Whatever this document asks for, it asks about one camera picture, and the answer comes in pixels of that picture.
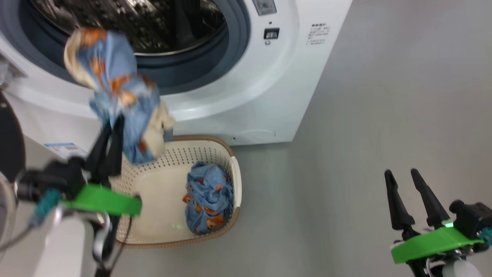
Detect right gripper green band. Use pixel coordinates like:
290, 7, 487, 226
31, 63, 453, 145
384, 168, 484, 277

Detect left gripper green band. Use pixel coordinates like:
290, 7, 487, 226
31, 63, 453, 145
61, 115, 142, 266

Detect blue and cream bear-print garment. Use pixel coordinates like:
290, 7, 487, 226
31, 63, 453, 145
63, 27, 175, 165

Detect dark washing machine glass door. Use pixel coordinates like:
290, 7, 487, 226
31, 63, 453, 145
0, 54, 26, 185

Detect cream perforated laundry basket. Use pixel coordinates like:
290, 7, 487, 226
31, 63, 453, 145
110, 135, 243, 249

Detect steel washing machine drum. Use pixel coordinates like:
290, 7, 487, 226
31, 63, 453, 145
31, 0, 227, 54

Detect white front-load washing machine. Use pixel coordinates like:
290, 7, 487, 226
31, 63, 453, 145
0, 0, 352, 170

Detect grey rubber door gasket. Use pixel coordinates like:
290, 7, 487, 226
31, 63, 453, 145
0, 0, 251, 95

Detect blue energy label sticker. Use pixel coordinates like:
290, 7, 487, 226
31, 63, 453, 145
43, 142, 88, 159

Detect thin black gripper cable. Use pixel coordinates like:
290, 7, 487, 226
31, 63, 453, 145
104, 215, 134, 277

